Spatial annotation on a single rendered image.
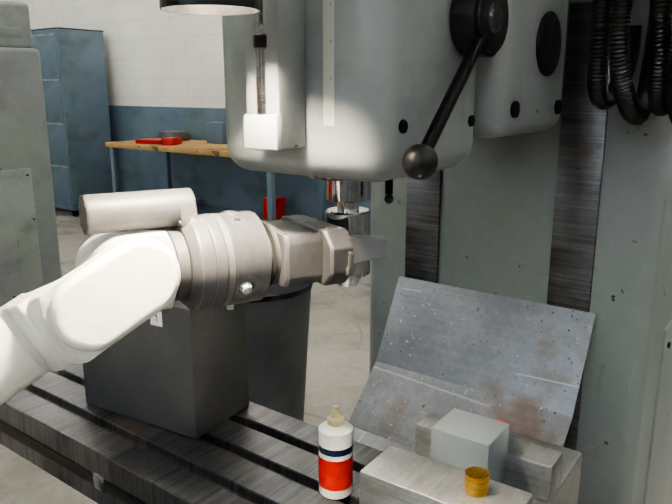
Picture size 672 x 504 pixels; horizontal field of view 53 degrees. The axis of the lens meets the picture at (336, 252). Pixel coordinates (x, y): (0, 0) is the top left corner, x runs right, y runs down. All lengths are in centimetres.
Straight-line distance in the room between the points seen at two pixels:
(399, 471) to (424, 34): 40
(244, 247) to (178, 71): 679
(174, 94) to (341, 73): 688
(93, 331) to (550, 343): 66
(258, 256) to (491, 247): 51
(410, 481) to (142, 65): 734
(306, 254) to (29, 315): 24
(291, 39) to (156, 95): 709
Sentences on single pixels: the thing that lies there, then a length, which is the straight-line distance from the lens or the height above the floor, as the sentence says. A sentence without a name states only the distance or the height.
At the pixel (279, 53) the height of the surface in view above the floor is 142.
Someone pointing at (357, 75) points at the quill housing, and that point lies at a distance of 58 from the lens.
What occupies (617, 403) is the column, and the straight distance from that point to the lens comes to 104.
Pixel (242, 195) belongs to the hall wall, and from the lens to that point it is 680.
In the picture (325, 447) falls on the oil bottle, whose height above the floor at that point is 99.
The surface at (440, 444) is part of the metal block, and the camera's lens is 69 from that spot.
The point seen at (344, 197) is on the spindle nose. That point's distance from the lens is 68.
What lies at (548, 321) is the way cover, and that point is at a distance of 102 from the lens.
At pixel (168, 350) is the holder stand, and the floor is 105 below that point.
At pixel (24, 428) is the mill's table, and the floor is 90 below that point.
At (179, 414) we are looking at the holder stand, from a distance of 97.
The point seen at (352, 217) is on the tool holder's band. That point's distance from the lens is 68.
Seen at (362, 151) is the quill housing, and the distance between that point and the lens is 58.
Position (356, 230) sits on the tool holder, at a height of 125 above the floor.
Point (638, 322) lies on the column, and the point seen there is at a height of 109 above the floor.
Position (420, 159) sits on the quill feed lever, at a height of 134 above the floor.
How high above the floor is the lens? 139
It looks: 14 degrees down
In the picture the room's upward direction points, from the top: straight up
